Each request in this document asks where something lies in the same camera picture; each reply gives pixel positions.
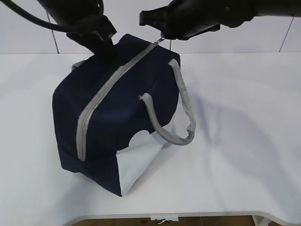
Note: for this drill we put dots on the navy blue lunch bag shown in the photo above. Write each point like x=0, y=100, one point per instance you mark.
x=112, y=119

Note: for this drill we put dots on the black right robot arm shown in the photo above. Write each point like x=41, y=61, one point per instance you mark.
x=233, y=13

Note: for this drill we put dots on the white paper scrap under table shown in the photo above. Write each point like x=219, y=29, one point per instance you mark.
x=163, y=220

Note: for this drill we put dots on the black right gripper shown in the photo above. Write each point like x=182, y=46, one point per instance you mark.
x=182, y=19

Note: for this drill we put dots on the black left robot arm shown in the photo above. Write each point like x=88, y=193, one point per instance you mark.
x=33, y=19

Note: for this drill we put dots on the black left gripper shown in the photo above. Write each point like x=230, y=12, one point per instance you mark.
x=84, y=22

